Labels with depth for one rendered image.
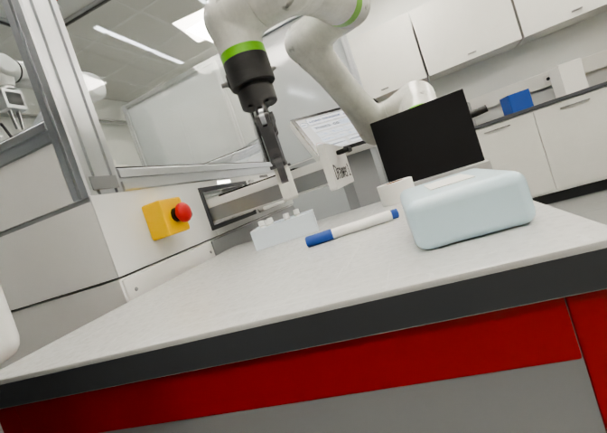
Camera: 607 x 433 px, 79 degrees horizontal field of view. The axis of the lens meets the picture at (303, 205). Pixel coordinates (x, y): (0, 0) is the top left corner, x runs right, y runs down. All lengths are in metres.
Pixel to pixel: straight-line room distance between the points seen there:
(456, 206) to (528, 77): 4.40
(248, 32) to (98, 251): 0.48
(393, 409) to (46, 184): 0.65
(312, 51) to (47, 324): 0.93
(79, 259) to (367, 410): 0.57
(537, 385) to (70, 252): 0.68
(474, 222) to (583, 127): 3.73
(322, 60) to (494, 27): 3.31
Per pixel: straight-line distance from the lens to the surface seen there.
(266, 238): 0.70
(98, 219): 0.70
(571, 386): 0.31
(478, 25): 4.38
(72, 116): 0.76
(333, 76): 1.23
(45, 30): 0.82
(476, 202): 0.32
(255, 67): 0.75
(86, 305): 0.77
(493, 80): 4.65
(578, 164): 4.04
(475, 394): 0.31
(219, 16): 0.79
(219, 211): 0.96
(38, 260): 0.82
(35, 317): 0.87
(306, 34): 1.17
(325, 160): 0.84
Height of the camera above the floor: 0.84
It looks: 2 degrees down
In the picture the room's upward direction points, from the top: 18 degrees counter-clockwise
